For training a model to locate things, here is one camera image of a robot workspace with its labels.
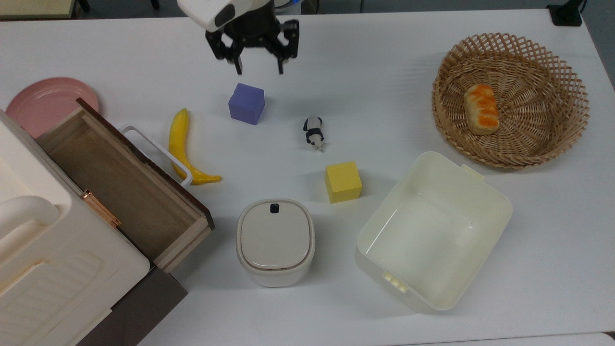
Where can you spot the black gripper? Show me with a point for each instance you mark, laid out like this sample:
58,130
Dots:
254,26

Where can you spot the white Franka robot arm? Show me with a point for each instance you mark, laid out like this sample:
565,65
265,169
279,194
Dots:
206,12

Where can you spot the cream open plastic box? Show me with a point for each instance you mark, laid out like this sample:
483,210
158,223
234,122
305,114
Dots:
432,240

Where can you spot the purple foam cube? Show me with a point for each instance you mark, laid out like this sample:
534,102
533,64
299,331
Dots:
246,104

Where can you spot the toy panda figure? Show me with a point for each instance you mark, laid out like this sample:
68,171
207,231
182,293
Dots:
313,132

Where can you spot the yellow toy banana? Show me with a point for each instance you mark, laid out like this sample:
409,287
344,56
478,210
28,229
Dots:
178,139

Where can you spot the yellow foam cube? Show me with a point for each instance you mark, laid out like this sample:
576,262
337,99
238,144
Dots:
343,182

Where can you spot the small cream lidded trash bin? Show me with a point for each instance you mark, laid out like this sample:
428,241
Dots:
275,242

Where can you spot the pink plastic plate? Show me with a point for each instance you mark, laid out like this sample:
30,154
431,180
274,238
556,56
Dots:
43,103

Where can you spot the beige wooden desk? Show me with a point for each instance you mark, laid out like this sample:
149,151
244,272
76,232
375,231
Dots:
33,7

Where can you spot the toy bread with orange topping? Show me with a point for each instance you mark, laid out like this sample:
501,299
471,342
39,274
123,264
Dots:
481,109

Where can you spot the dark brown wooden cabinet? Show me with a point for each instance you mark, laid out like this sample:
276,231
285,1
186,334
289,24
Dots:
144,302

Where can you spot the woven wicker basket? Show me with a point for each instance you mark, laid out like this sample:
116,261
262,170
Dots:
528,139

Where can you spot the black stand base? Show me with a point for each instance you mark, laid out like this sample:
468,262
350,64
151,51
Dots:
566,14

